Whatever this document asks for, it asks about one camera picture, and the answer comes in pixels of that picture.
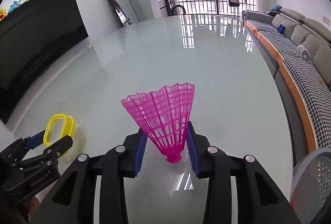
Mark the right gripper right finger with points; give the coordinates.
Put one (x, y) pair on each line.
(259, 200)

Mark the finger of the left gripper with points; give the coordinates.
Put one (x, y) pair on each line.
(50, 155)
(20, 147)

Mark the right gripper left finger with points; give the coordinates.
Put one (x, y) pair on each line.
(72, 198)

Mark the yellow plastic ring lid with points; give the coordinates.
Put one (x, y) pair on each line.
(59, 126)

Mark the pink plastic shuttlecock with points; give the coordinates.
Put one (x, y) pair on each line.
(163, 115)

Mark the person's left hand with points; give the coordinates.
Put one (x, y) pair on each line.
(30, 207)

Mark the grey perforated laundry basket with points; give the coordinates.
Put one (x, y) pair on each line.
(310, 193)

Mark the houndstooth sofa cover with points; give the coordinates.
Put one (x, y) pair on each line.
(308, 90)

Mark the small white desk fan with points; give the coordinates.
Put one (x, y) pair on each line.
(303, 53)

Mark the grey sectional sofa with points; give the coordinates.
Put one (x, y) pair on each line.
(307, 34)

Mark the leaning floor mirror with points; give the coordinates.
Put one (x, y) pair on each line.
(125, 11)

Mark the blue cushion on sofa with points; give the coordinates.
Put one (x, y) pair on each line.
(281, 29)

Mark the black wall television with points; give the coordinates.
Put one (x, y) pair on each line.
(33, 37)

